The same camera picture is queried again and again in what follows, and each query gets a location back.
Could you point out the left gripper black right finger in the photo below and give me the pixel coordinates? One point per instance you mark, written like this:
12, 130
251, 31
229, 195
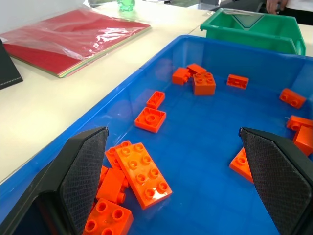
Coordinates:
276, 176

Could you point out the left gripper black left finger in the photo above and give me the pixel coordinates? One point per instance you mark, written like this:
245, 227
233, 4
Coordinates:
73, 176

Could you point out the blue plastic bin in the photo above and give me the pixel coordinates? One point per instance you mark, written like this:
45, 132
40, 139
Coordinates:
207, 147

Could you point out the green plastic bin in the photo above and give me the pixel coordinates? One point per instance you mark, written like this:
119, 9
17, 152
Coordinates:
244, 39

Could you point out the small orange toy brick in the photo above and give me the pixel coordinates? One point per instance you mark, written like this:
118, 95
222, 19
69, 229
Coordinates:
237, 82
299, 122
103, 175
292, 98
155, 100

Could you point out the long orange toy brick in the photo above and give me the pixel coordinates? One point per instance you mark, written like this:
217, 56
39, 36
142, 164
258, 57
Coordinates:
240, 166
143, 175

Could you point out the black leather storage box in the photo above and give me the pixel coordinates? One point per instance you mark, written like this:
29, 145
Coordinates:
7, 71

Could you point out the red paper stack in wrap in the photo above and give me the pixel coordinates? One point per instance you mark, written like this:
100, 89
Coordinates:
61, 44

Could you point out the bystander person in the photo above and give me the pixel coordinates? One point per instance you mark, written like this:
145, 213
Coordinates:
276, 5

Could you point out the green plastic bottle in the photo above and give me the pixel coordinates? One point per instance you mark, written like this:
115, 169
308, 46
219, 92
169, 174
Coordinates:
126, 6

